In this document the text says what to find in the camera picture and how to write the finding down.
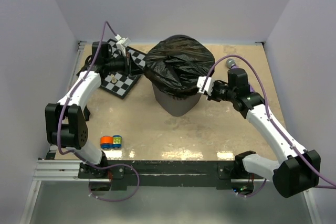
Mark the grey plastic trash bin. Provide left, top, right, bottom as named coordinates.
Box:
left=152, top=86, right=201, bottom=117

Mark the black plastic trash bag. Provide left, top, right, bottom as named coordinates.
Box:
left=143, top=35, right=215, bottom=99

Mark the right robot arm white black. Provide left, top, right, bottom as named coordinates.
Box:
left=197, top=68, right=321, bottom=198

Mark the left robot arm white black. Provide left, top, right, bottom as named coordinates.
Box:
left=45, top=41, right=131, bottom=178

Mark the purple glitter toy microphone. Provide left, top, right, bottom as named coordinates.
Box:
left=225, top=58, right=255, bottom=92

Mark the black white chessboard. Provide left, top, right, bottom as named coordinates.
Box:
left=93, top=39, right=146, bottom=99

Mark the beige chess pawn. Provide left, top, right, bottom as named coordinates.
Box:
left=111, top=75, right=117, bottom=83

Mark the small black flat piece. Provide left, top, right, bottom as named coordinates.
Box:
left=83, top=106, right=91, bottom=122

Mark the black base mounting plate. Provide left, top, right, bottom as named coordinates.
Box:
left=78, top=160, right=261, bottom=190

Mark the orange blue toy car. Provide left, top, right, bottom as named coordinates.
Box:
left=100, top=135, right=122, bottom=150

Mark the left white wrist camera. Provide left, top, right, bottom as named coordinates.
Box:
left=115, top=34, right=131, bottom=56

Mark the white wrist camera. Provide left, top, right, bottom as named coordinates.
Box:
left=196, top=76, right=215, bottom=96
left=115, top=34, right=131, bottom=56

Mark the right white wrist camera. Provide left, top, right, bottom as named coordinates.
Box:
left=196, top=76, right=215, bottom=96

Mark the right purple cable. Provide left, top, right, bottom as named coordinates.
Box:
left=204, top=55, right=336, bottom=198

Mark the purple cable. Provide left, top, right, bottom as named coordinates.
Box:
left=57, top=20, right=140, bottom=200
left=204, top=55, right=336, bottom=198

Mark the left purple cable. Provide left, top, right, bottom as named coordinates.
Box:
left=57, top=20, right=140, bottom=200

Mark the aluminium left side rail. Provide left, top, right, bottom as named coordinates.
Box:
left=49, top=41, right=89, bottom=155

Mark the aluminium rail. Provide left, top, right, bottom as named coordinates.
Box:
left=49, top=41, right=89, bottom=155
left=34, top=160, right=261, bottom=181

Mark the aluminium front rail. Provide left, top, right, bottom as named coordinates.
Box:
left=34, top=160, right=261, bottom=181

